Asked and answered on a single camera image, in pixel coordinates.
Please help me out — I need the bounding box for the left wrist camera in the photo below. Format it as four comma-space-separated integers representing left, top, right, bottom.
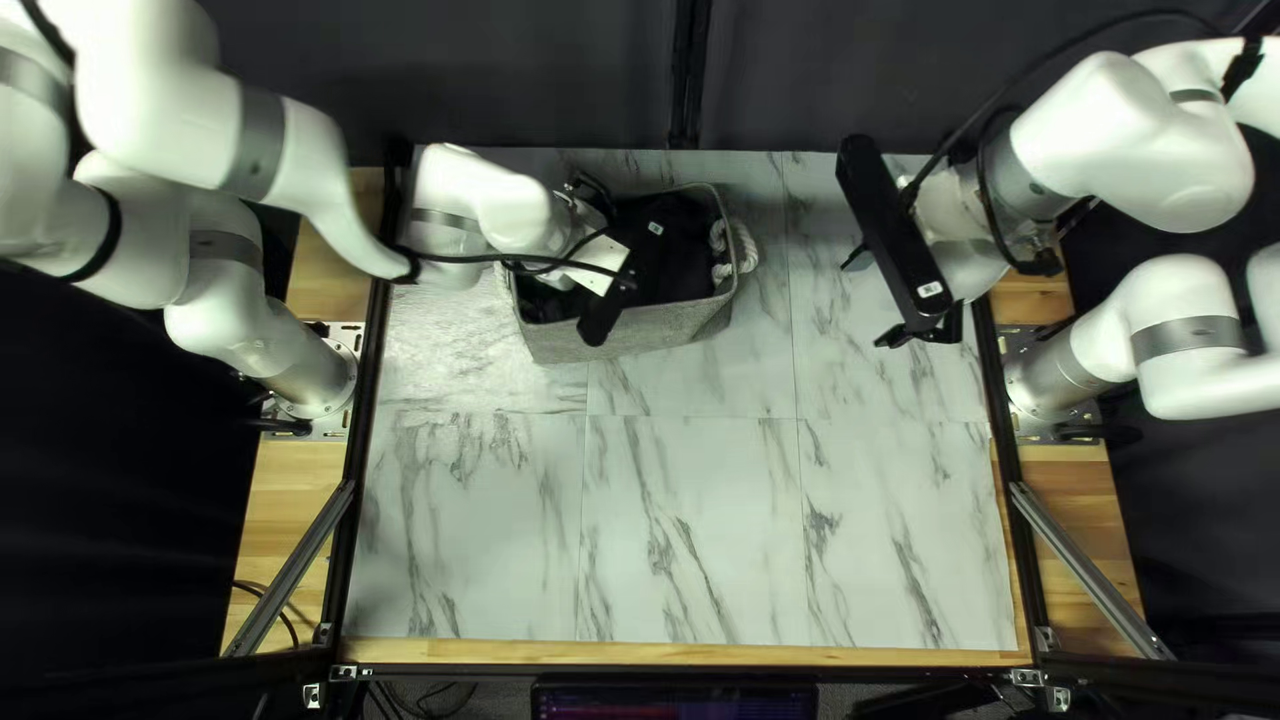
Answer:
576, 221, 670, 349

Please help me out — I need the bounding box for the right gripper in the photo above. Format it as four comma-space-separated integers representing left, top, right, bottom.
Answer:
874, 164, 1003, 350

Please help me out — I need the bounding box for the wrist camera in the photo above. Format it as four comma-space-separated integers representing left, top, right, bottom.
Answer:
576, 221, 670, 349
834, 134, 953, 323

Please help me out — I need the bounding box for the black cable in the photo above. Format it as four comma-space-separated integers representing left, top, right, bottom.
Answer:
898, 8, 1273, 279
393, 174, 643, 293
232, 578, 303, 653

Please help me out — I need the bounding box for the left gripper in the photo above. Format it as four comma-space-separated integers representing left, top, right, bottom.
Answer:
545, 186, 637, 298

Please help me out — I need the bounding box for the black sweatshirt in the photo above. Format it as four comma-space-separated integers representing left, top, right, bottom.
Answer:
514, 191, 728, 327

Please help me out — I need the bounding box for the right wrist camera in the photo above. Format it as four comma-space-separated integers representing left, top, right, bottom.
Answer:
834, 134, 953, 323

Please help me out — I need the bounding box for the grey fabric basket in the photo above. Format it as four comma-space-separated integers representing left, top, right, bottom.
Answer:
499, 182, 760, 364

